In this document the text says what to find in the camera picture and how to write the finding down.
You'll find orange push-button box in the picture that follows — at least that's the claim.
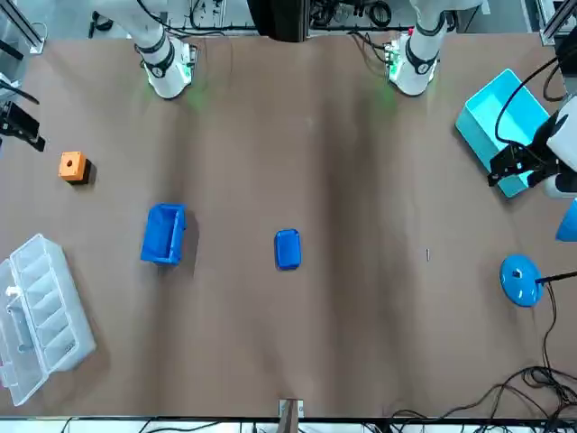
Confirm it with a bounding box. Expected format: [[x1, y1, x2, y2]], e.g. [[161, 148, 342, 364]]
[[58, 151, 96, 186]]

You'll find black cable bundle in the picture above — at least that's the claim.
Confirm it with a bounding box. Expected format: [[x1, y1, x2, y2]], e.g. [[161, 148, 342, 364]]
[[387, 364, 577, 433]]

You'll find black upright post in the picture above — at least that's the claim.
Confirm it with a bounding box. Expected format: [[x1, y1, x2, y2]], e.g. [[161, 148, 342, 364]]
[[246, 0, 313, 44]]

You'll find silver aluminium post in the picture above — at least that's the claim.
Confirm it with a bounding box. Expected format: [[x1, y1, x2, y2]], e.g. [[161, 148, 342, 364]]
[[278, 398, 305, 433]]

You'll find blue storage box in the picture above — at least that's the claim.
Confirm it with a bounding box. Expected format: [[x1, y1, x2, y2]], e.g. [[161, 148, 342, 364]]
[[140, 202, 188, 268]]

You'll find teal open plastic box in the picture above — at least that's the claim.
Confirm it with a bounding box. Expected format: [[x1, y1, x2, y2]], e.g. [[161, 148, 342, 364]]
[[454, 68, 553, 198]]

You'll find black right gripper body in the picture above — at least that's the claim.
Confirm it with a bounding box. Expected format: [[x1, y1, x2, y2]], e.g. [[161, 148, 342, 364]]
[[0, 102, 22, 136]]

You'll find aluminium frame profile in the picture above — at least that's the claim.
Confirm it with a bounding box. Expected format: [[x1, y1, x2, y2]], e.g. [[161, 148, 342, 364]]
[[0, 0, 47, 56], [537, 0, 577, 47]]

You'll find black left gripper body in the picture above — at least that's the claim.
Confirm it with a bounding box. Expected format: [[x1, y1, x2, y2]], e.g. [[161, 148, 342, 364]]
[[525, 143, 563, 187]]

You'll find small blue parts tray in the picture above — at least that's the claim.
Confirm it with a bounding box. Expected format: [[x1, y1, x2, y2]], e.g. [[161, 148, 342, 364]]
[[274, 228, 304, 272]]

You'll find black lamp cable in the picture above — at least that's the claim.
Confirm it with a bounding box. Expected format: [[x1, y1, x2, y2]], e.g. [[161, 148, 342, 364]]
[[539, 281, 563, 375]]

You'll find clear plastic organizer case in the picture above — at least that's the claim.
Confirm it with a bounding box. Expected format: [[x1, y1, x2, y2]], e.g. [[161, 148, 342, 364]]
[[0, 233, 97, 408]]

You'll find blue desk lamp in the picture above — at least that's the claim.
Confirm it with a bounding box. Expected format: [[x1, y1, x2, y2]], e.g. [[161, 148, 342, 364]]
[[499, 209, 577, 309]]

